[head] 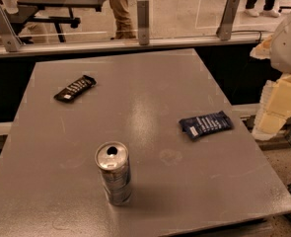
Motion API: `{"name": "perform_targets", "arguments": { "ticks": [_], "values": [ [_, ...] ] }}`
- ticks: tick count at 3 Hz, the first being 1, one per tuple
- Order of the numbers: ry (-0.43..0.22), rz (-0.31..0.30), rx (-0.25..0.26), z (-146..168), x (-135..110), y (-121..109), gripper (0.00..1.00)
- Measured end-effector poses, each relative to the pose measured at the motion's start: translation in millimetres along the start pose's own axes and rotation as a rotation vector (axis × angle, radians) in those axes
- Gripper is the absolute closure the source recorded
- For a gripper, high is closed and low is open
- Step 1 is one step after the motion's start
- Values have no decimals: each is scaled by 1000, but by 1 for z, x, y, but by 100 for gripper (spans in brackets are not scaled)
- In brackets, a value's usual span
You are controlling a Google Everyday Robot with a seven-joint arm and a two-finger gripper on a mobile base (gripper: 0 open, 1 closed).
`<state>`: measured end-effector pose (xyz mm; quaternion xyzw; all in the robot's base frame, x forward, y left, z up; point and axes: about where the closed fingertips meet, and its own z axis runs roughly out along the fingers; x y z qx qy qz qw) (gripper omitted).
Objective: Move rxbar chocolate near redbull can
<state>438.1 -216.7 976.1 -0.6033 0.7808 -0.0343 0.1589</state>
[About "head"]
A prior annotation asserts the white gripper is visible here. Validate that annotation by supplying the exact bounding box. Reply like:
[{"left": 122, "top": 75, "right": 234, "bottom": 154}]
[{"left": 250, "top": 11, "right": 291, "bottom": 141}]

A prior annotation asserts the black rxbar chocolate wrapper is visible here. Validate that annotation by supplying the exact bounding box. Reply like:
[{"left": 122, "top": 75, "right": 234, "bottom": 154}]
[{"left": 54, "top": 75, "right": 97, "bottom": 103}]

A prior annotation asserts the blue rxbar wrapper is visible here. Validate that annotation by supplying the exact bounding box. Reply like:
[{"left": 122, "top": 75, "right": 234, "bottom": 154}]
[{"left": 179, "top": 111, "right": 234, "bottom": 140}]

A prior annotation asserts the silver redbull can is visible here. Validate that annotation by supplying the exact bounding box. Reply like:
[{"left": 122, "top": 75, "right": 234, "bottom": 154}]
[{"left": 95, "top": 141, "right": 132, "bottom": 206}]

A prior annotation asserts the person with white shoes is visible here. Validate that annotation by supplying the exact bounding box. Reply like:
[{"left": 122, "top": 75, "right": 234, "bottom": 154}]
[{"left": 244, "top": 0, "right": 282, "bottom": 19}]

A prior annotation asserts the person in tan trousers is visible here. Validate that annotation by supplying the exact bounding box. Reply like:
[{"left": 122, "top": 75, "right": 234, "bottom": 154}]
[{"left": 109, "top": 0, "right": 135, "bottom": 40}]

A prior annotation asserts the black bench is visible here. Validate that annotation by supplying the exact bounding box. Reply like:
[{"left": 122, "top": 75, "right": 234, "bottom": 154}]
[{"left": 6, "top": 0, "right": 109, "bottom": 43}]

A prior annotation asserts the black cable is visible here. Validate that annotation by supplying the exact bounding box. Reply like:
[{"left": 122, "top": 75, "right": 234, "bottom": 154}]
[{"left": 230, "top": 30, "right": 263, "bottom": 44}]

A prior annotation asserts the metal rail barrier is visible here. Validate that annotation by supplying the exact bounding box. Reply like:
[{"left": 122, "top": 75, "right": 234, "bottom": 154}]
[{"left": 0, "top": 31, "right": 272, "bottom": 58}]

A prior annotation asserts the right metal bracket post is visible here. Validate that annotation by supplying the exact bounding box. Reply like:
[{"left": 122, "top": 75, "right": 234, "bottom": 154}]
[{"left": 216, "top": 0, "right": 240, "bottom": 40}]

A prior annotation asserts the metal bracket post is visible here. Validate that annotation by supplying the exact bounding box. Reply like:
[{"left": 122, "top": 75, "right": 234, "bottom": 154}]
[
  {"left": 0, "top": 6, "right": 22, "bottom": 52},
  {"left": 137, "top": 0, "right": 149, "bottom": 45},
  {"left": 216, "top": 0, "right": 240, "bottom": 40}
]

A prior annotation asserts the middle metal bracket post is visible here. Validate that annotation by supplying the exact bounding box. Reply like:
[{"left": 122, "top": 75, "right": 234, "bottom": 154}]
[{"left": 137, "top": 0, "right": 149, "bottom": 45}]

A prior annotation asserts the left metal bracket post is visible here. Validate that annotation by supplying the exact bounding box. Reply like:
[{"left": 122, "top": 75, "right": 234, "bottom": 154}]
[{"left": 0, "top": 6, "right": 22, "bottom": 52}]

